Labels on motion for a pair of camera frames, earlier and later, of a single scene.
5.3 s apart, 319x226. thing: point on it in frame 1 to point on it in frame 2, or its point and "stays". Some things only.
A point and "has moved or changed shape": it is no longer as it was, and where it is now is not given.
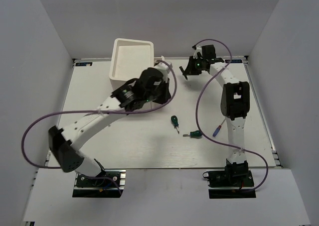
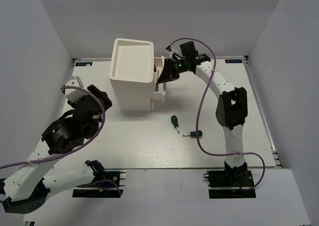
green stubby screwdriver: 195,134 stays
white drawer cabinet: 129,58 stays
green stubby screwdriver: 174,119 stays
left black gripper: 166,95 to 94,89
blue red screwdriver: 217,131 has moved or changed shape
